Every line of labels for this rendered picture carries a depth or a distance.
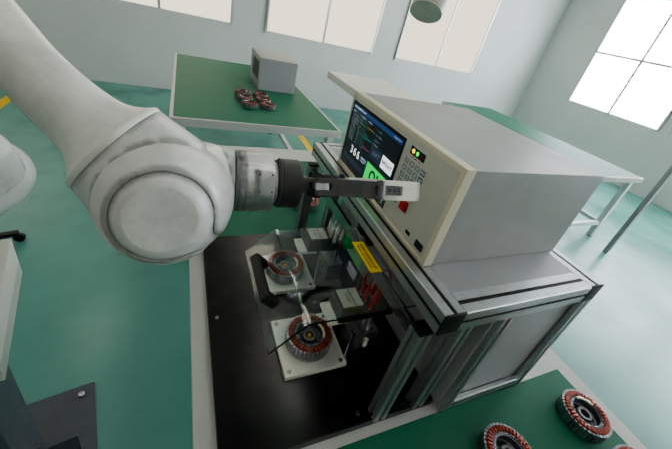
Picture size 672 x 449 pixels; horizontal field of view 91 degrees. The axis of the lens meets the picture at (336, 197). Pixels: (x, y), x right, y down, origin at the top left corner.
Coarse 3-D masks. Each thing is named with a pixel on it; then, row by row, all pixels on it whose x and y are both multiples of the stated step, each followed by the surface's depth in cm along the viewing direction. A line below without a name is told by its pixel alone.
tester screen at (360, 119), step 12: (360, 108) 82; (360, 120) 82; (372, 120) 77; (348, 132) 88; (360, 132) 82; (372, 132) 77; (384, 132) 72; (348, 144) 88; (360, 144) 82; (372, 144) 77; (384, 144) 72; (396, 144) 68; (360, 156) 82; (396, 156) 68
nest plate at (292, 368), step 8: (336, 344) 81; (280, 352) 76; (288, 352) 77; (328, 352) 79; (336, 352) 79; (280, 360) 75; (288, 360) 75; (296, 360) 75; (304, 360) 76; (320, 360) 77; (328, 360) 77; (336, 360) 78; (344, 360) 78; (288, 368) 73; (296, 368) 74; (304, 368) 74; (312, 368) 75; (320, 368) 75; (328, 368) 76; (288, 376) 72; (296, 376) 73
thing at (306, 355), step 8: (312, 328) 82; (320, 328) 80; (328, 328) 80; (296, 336) 77; (304, 336) 78; (320, 336) 80; (328, 336) 78; (288, 344) 76; (296, 344) 75; (304, 344) 75; (312, 344) 78; (320, 344) 76; (328, 344) 77; (296, 352) 74; (304, 352) 74; (312, 352) 74; (320, 352) 75; (312, 360) 75
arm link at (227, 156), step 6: (210, 144) 44; (210, 150) 41; (216, 150) 43; (222, 150) 45; (228, 150) 46; (234, 150) 47; (216, 156) 41; (222, 156) 43; (228, 156) 45; (234, 156) 45; (222, 162) 42; (228, 162) 44; (234, 162) 45; (228, 168) 43; (234, 168) 44; (234, 174) 44; (234, 180) 44; (234, 186) 44; (234, 192) 44; (234, 198) 45
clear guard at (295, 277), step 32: (288, 256) 63; (320, 256) 65; (352, 256) 67; (256, 288) 61; (288, 288) 57; (320, 288) 57; (352, 288) 59; (384, 288) 61; (288, 320) 53; (320, 320) 52
